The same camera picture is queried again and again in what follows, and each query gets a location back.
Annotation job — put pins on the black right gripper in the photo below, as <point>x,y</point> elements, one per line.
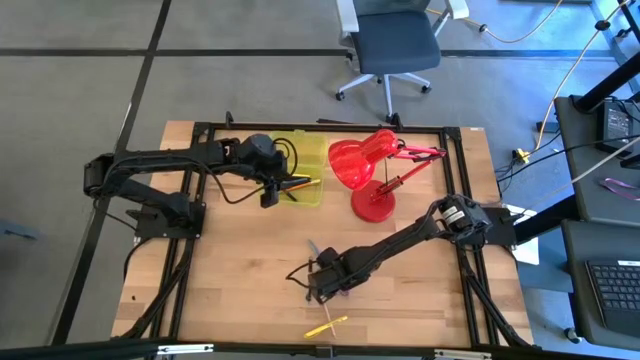
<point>332,275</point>

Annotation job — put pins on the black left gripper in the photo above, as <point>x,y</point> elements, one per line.
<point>262,157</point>

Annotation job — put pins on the orange pencil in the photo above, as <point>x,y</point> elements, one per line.
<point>307,184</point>

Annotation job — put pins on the yellow-green translucent supply box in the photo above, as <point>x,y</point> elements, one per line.
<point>310,155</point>

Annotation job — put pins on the pale wooden pencil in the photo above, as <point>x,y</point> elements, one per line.
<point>328,315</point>

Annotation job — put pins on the yellow BIC highlighter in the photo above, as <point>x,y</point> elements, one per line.
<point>326,326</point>

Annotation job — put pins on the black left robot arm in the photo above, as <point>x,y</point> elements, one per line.
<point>160,162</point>

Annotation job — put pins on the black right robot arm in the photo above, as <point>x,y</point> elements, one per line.
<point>425,227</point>

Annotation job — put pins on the red desk lamp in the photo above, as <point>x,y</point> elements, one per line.
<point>357,160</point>

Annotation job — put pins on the blue-seated office chair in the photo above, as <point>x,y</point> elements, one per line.
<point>395,42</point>

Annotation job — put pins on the yellow power plug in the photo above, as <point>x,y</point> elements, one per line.
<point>522,155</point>

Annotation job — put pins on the grey side desk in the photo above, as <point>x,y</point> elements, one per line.
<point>600,210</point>

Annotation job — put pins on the black keyboard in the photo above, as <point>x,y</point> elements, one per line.
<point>617,295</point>

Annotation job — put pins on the black power adapter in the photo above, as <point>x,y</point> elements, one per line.
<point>615,127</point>

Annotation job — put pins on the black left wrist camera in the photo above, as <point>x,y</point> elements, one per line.
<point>270,196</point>

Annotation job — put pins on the black aluminium table frame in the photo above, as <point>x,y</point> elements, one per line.
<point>452,200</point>

